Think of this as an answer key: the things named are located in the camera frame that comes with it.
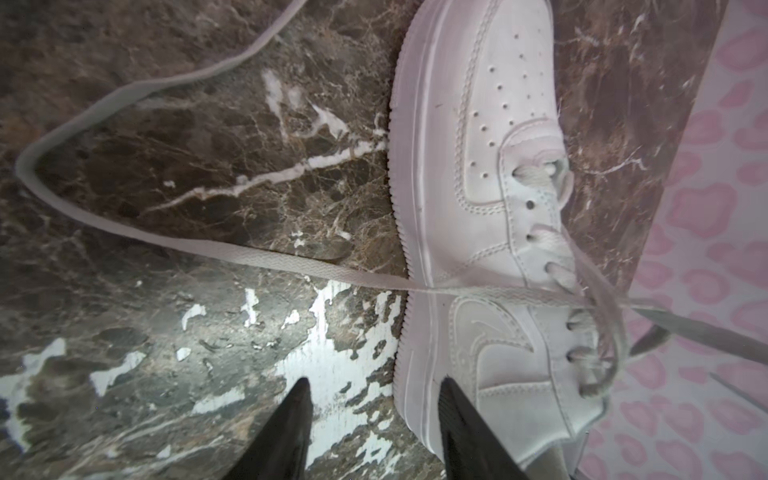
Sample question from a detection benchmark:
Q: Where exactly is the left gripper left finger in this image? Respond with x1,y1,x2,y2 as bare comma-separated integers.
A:
224,377,313,480

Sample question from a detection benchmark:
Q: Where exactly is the white sneaker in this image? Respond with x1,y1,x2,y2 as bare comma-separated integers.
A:
389,1,606,477

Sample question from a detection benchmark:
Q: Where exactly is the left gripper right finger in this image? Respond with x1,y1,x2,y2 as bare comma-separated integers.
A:
438,377,529,480

